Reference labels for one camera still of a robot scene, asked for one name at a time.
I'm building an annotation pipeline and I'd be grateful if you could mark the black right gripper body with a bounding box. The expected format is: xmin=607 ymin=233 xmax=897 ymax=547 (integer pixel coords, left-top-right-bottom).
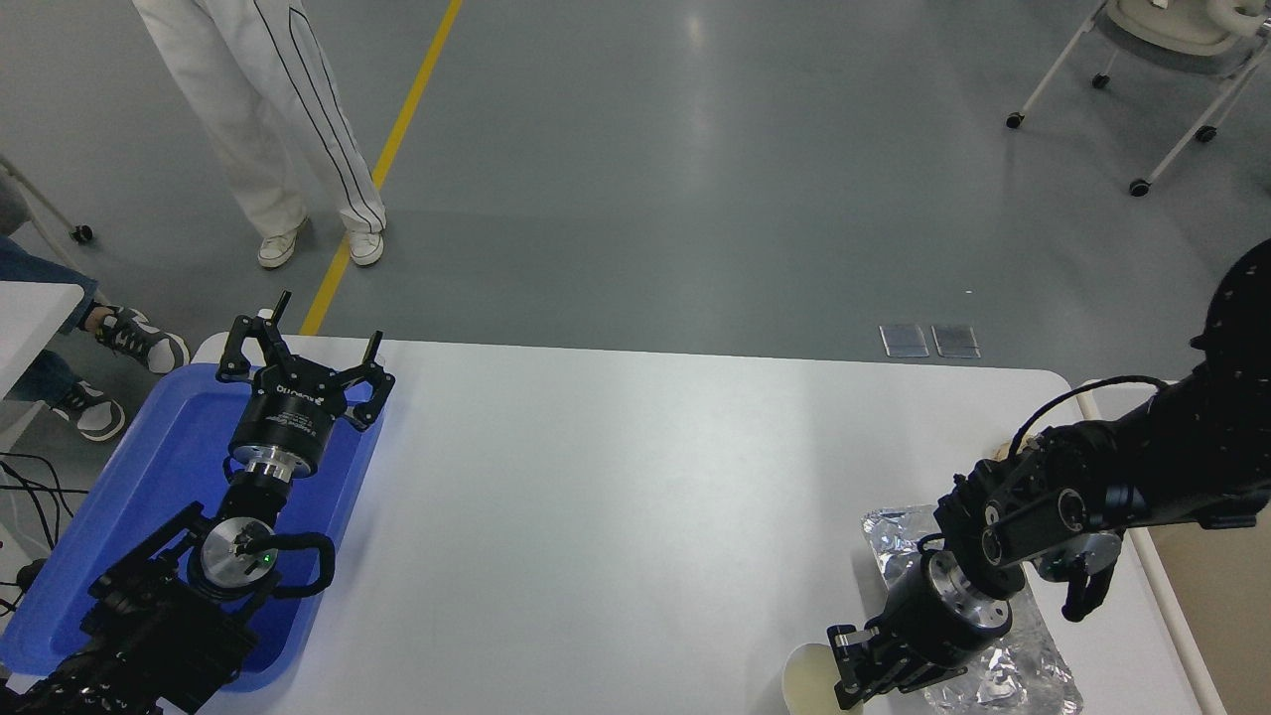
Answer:
xmin=874 ymin=551 xmax=1010 ymax=671

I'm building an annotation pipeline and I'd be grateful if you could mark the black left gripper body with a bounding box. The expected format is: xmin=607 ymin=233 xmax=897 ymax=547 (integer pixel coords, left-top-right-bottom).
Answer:
xmin=230 ymin=362 xmax=345 ymax=471

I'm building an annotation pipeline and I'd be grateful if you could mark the white paper cup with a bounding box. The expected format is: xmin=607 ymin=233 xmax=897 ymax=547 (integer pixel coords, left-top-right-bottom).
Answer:
xmin=781 ymin=643 xmax=847 ymax=715

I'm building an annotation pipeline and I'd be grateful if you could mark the seated person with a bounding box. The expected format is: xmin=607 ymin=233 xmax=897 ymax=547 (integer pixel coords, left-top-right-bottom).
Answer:
xmin=0 ymin=174 xmax=192 ymax=444

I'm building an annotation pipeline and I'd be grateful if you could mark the crumpled silver foil tray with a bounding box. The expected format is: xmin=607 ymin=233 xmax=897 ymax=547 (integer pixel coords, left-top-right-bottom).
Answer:
xmin=861 ymin=504 xmax=1083 ymax=715

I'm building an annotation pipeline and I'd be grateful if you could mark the blue plastic tray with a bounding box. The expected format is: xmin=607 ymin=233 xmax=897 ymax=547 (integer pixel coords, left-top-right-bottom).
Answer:
xmin=0 ymin=362 xmax=388 ymax=693

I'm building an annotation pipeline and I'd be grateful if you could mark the grey chair leg with caster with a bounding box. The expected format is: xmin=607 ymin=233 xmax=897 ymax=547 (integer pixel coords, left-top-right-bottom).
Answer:
xmin=0 ymin=154 xmax=95 ymax=246

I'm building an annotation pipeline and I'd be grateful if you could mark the small white side table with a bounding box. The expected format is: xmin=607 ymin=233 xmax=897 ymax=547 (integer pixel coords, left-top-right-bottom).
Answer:
xmin=0 ymin=281 xmax=86 ymax=398

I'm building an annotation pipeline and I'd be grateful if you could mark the standing person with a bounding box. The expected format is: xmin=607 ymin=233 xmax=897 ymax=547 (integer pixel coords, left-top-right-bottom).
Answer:
xmin=132 ymin=0 xmax=386 ymax=269

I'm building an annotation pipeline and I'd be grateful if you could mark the large pale bin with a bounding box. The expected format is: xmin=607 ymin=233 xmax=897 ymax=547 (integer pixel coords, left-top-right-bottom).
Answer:
xmin=1077 ymin=379 xmax=1271 ymax=715

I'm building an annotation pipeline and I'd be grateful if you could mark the white-framed rolling chair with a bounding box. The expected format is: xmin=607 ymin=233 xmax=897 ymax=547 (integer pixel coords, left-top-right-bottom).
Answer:
xmin=1005 ymin=0 xmax=1271 ymax=197

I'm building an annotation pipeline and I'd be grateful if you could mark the black floor cable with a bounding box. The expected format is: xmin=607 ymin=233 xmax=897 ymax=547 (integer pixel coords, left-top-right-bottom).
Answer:
xmin=0 ymin=453 xmax=76 ymax=517
xmin=0 ymin=467 xmax=63 ymax=553

